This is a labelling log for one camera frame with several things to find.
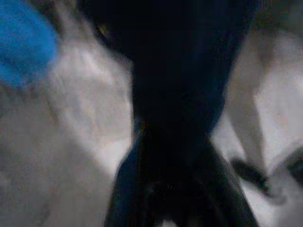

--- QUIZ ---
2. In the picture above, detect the blue shirt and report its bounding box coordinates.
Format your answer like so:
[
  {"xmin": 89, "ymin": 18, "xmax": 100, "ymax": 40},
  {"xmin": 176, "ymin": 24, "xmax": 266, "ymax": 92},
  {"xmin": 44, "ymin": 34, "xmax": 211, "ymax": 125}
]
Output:
[{"xmin": 0, "ymin": 0, "xmax": 60, "ymax": 90}]

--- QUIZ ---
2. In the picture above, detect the navy blue garment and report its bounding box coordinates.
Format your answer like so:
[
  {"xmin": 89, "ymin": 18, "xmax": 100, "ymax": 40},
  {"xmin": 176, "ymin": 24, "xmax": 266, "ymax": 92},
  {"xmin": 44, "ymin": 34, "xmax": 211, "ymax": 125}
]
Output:
[{"xmin": 77, "ymin": 0, "xmax": 258, "ymax": 227}]

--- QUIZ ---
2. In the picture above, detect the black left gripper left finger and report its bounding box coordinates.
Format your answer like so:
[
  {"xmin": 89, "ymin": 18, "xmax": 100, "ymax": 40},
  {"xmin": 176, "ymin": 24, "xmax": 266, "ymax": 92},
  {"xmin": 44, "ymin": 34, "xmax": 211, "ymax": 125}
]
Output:
[{"xmin": 105, "ymin": 122, "xmax": 149, "ymax": 227}]

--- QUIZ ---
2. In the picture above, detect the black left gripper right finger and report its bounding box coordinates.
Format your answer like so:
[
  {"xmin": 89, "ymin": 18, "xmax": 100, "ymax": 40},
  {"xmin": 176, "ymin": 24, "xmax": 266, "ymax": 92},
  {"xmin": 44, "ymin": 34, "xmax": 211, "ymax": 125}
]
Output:
[{"xmin": 201, "ymin": 136, "xmax": 260, "ymax": 227}]

